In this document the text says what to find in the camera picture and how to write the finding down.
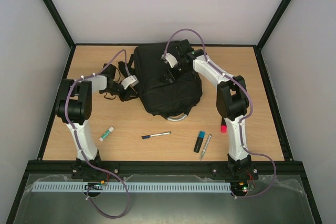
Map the black student bag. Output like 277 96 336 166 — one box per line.
116 41 203 122

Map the blue whiteboard pen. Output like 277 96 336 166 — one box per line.
141 131 171 140

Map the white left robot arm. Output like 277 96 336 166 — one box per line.
56 64 139 162

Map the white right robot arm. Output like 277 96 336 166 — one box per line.
161 40 252 178

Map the green glue stick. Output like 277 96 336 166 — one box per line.
99 126 114 142

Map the blue highlighter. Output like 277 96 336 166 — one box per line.
193 131 205 153

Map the silver marker pen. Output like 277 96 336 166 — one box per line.
199 134 212 161

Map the pink highlighter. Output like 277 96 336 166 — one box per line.
220 118 227 134

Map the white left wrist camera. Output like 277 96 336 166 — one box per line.
121 75 139 90

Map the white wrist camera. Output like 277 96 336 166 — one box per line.
161 53 178 68
121 75 139 90

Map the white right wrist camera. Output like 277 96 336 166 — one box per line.
161 53 178 68

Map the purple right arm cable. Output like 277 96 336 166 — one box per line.
160 28 277 200

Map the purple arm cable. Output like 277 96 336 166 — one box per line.
160 28 277 200
64 49 132 218

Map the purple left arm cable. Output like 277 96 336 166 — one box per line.
64 49 132 218

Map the black front mounting rail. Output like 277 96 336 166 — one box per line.
24 160 307 180

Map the light blue cable duct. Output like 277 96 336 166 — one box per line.
32 182 232 193

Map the black left frame post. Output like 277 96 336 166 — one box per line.
26 0 77 49

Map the black frame post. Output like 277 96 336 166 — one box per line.
256 0 308 51
26 0 77 49

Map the black right frame post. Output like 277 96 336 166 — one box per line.
256 0 308 51

